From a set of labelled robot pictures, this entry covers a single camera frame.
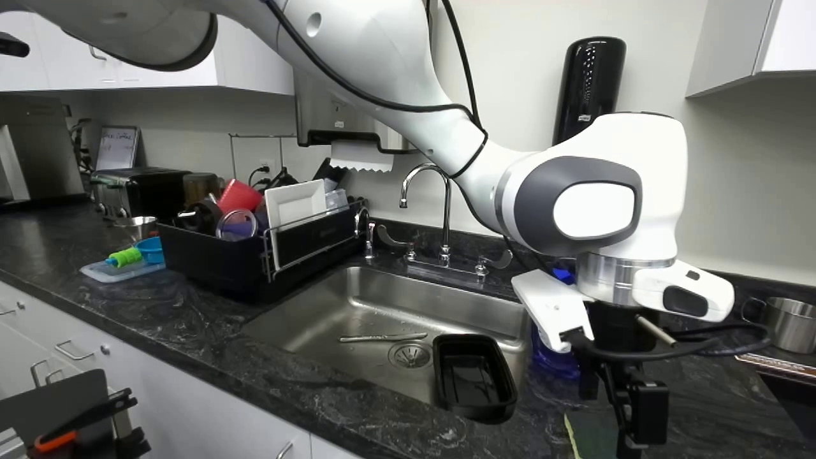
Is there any blue cup on counter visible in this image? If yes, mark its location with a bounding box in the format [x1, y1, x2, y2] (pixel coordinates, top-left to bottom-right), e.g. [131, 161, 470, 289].
[527, 262, 596, 405]

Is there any black clamp orange handle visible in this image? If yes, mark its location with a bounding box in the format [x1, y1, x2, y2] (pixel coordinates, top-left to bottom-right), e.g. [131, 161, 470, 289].
[30, 388, 139, 453]

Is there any blue cleaning sponge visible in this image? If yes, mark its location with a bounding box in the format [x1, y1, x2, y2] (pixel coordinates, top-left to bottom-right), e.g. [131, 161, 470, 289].
[135, 236, 167, 264]

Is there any black tray with light rim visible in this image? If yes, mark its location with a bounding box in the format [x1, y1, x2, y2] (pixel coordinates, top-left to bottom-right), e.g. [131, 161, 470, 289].
[733, 347, 816, 428]

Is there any white paper towel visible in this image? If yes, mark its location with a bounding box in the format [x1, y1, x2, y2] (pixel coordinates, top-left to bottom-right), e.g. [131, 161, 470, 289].
[329, 137, 396, 175]

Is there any steel paper towel dispenser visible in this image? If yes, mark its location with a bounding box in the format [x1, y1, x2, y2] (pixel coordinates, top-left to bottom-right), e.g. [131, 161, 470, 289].
[290, 72, 411, 159]

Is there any white rectangular plate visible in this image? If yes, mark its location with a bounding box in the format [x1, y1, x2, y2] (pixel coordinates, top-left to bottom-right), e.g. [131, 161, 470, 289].
[264, 175, 329, 229]

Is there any framed sign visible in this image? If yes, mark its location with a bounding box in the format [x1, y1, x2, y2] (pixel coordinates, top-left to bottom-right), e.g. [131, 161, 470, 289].
[91, 125, 144, 173]

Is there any round metal sink drain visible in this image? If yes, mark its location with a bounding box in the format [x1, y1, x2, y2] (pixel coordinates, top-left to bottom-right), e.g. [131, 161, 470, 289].
[390, 338, 434, 369]

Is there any silver butter knife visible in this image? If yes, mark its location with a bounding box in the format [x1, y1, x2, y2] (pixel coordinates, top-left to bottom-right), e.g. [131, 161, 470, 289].
[336, 332, 432, 347]

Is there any green and yellow sponge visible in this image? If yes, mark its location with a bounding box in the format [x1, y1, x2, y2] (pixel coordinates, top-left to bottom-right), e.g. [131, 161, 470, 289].
[559, 405, 626, 459]

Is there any black dish rack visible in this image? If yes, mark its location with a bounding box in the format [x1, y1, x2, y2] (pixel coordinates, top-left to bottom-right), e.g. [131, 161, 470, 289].
[155, 196, 371, 303]

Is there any stainless steel cup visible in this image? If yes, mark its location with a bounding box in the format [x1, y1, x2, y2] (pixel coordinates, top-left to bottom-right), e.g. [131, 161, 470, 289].
[740, 292, 816, 356]

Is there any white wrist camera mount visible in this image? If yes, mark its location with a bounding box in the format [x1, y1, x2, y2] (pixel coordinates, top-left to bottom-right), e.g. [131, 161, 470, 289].
[507, 268, 596, 354]

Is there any red plastic cup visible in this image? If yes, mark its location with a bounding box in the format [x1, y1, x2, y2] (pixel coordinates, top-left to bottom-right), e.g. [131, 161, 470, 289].
[215, 175, 265, 216]

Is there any black wall soap dispenser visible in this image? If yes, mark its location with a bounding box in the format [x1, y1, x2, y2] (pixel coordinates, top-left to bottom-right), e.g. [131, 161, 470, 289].
[552, 32, 631, 147]

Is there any black countertop appliance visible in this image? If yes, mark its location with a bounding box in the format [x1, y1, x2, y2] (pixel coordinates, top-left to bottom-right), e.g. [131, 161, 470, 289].
[86, 165, 195, 220]

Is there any grey metal appliance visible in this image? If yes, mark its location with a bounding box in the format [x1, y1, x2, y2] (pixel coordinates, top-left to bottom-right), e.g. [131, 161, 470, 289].
[0, 100, 86, 206]

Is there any chrome sink faucet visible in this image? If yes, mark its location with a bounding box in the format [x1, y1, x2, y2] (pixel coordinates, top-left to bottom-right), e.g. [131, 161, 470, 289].
[366, 161, 519, 289]

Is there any white upper cabinet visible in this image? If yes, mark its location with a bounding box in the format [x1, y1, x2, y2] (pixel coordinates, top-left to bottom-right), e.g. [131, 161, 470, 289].
[0, 9, 297, 96]
[686, 0, 816, 100]

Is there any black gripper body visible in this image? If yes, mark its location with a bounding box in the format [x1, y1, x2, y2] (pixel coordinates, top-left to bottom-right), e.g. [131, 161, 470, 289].
[586, 301, 654, 384]

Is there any stainless steel sink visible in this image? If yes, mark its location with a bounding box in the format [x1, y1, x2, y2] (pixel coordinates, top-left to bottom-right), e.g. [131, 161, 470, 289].
[239, 262, 531, 410]

